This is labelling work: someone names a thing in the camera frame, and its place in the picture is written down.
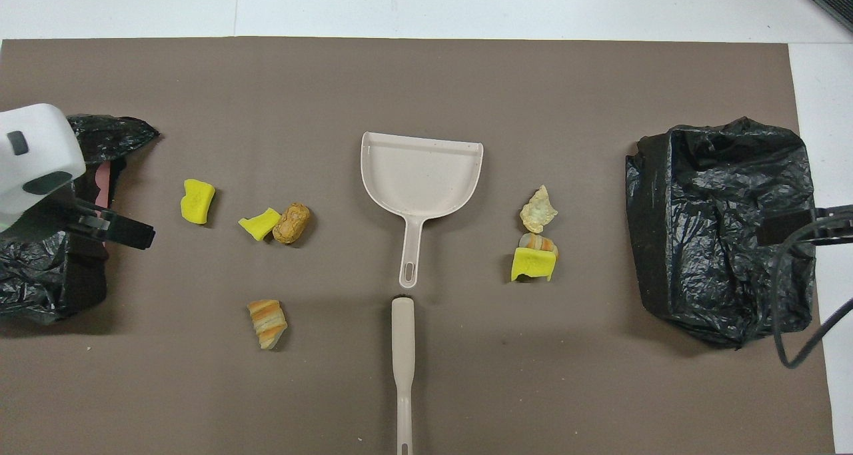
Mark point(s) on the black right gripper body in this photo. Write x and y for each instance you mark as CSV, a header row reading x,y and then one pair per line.
x,y
841,215

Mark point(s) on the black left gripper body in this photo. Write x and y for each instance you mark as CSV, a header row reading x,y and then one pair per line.
x,y
90,222

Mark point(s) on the wavy yellow sponge piece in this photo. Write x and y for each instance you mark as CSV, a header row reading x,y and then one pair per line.
x,y
197,202

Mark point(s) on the small yellow sponge wedge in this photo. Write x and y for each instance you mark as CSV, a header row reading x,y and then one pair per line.
x,y
258,224

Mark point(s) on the brown bread nugget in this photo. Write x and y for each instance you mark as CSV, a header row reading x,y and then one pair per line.
x,y
291,223

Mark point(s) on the striped croissant piece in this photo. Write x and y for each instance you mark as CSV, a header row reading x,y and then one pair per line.
x,y
268,323

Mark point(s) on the orange striped bread roll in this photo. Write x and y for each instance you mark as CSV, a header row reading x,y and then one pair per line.
x,y
538,242

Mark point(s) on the pale pastry piece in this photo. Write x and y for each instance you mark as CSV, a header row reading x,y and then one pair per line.
x,y
537,210

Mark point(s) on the square yellow sponge piece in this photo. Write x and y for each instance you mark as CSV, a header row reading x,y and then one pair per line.
x,y
532,264

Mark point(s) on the beige hand brush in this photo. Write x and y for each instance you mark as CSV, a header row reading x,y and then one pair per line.
x,y
403,335

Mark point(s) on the beige plastic dustpan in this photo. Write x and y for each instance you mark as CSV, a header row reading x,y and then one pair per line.
x,y
420,175

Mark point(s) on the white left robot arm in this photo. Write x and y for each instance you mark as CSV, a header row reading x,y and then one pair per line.
x,y
40,148

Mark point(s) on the black bag bin, pink rim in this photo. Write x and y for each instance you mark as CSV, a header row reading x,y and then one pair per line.
x,y
40,275

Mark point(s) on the black bag lined bin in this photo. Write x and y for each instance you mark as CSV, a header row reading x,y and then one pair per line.
x,y
706,242

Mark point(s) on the brown table mat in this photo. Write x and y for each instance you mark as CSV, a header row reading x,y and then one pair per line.
x,y
466,75

